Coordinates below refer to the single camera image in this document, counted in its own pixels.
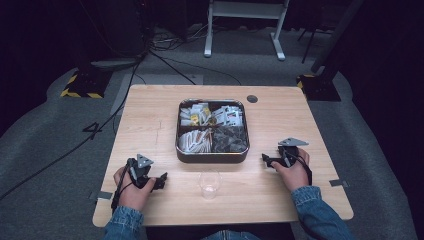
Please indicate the person's right hand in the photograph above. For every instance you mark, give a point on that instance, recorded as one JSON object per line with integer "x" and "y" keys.
{"x": 295, "y": 176}

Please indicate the grey tape piece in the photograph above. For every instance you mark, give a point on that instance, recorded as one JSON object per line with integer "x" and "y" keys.
{"x": 338, "y": 183}
{"x": 101, "y": 195}

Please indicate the black yellow striped stand base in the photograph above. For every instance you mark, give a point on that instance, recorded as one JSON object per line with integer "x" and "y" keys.
{"x": 85, "y": 85}
{"x": 318, "y": 89}

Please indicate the grey slanted metal pole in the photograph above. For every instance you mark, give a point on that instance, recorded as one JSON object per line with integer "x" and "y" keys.
{"x": 336, "y": 36}

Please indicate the white metal stand frame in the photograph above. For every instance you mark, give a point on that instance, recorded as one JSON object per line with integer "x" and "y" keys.
{"x": 246, "y": 9}

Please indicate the pile of white yellow packets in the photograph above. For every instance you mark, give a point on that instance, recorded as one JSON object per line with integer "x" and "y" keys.
{"x": 195, "y": 115}

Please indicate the grey round table grommet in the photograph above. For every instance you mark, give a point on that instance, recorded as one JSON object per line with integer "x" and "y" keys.
{"x": 252, "y": 98}

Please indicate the pile of white red packets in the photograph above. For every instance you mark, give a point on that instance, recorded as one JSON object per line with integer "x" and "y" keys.
{"x": 228, "y": 116}

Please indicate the dark square compartment box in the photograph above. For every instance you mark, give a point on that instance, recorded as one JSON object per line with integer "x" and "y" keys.
{"x": 213, "y": 159}

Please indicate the pile of dark packets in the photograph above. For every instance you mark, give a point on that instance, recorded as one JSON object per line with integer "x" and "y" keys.
{"x": 230, "y": 140}

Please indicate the person's legs in jeans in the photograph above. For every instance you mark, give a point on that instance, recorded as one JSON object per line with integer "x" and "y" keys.
{"x": 230, "y": 236}

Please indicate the clear plastic cup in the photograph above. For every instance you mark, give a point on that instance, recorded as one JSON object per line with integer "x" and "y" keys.
{"x": 210, "y": 188}

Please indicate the black tripod stand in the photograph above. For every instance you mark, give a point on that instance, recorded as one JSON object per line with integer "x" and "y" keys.
{"x": 310, "y": 43}

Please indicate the person's left hand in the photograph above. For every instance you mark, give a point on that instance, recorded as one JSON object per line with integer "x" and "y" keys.
{"x": 131, "y": 195}

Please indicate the pile of white brown sticks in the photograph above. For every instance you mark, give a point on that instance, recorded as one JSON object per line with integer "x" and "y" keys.
{"x": 195, "y": 141}

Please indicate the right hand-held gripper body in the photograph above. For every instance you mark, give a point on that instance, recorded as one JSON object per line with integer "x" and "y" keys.
{"x": 289, "y": 154}

